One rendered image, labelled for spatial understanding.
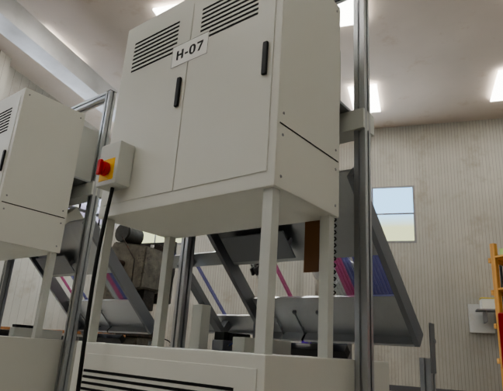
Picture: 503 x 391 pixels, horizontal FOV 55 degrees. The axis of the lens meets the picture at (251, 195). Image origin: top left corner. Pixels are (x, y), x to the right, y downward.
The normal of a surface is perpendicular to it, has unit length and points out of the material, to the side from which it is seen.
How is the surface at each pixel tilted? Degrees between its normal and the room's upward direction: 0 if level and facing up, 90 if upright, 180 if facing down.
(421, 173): 90
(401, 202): 90
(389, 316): 138
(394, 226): 90
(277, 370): 90
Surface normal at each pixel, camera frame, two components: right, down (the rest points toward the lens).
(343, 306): -0.46, 0.51
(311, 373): 0.79, -0.14
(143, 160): -0.61, -0.28
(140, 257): -0.42, -0.30
